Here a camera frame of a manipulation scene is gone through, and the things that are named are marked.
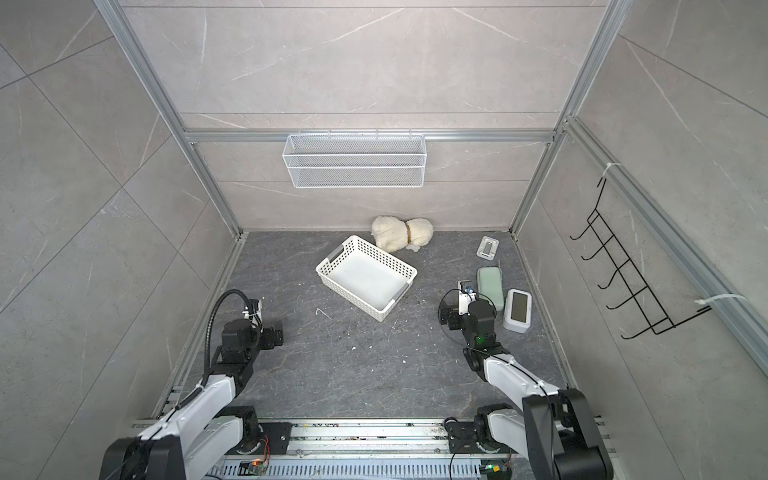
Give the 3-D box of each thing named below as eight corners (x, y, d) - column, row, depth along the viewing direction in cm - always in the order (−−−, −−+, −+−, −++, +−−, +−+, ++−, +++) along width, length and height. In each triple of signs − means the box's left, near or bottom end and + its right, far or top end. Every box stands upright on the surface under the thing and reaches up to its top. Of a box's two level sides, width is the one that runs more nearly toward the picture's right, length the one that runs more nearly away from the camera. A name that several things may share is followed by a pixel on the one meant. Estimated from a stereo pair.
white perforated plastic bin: (316, 282, 107) (312, 269, 100) (354, 246, 118) (352, 232, 111) (381, 326, 96) (380, 314, 89) (416, 282, 107) (418, 269, 100)
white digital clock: (503, 331, 95) (507, 323, 91) (505, 294, 103) (510, 287, 100) (525, 337, 94) (531, 330, 90) (526, 300, 102) (531, 292, 98)
